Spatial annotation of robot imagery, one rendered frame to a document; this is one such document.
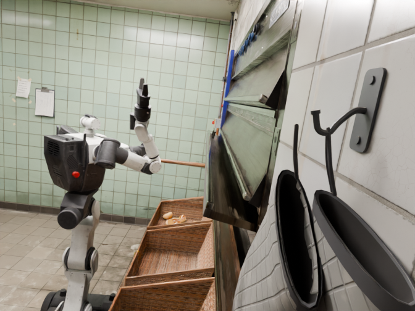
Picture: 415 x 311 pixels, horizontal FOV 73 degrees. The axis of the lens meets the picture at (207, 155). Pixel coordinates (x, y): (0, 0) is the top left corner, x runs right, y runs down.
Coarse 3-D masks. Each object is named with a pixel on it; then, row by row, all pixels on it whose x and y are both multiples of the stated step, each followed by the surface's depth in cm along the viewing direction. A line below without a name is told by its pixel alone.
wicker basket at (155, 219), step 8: (176, 200) 258; (184, 200) 258; (192, 200) 258; (200, 200) 258; (160, 208) 256; (176, 208) 260; (184, 208) 260; (192, 208) 260; (160, 216) 261; (176, 216) 261; (192, 216) 262; (200, 216) 261; (152, 224) 223; (160, 224) 245; (176, 224) 205; (184, 224) 205; (192, 224) 205; (160, 232) 207; (176, 232) 207; (168, 248) 209; (184, 248) 209
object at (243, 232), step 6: (234, 228) 120; (240, 228) 121; (234, 234) 115; (240, 234) 115; (246, 234) 116; (234, 240) 112; (240, 240) 111; (246, 240) 111; (234, 246) 110; (240, 246) 106; (246, 246) 106; (240, 252) 101; (246, 252) 102; (240, 258) 98; (240, 264) 94; (240, 270) 91
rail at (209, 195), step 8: (208, 136) 206; (208, 144) 170; (208, 152) 144; (208, 160) 125; (208, 168) 111; (208, 176) 99; (208, 184) 91; (208, 192) 83; (208, 200) 76; (208, 208) 75
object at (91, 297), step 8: (64, 288) 202; (56, 296) 199; (64, 296) 199; (88, 296) 205; (96, 296) 206; (104, 296) 207; (112, 296) 201; (56, 304) 195; (96, 304) 199; (104, 304) 198
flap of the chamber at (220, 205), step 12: (216, 144) 193; (216, 156) 152; (216, 168) 124; (228, 168) 132; (204, 180) 107; (216, 180) 106; (228, 180) 111; (204, 192) 92; (216, 192) 92; (228, 192) 96; (240, 192) 101; (204, 204) 79; (216, 204) 81; (228, 204) 84; (240, 204) 88; (204, 216) 76; (216, 216) 76; (228, 216) 76; (240, 216) 78; (252, 216) 81; (252, 228) 76
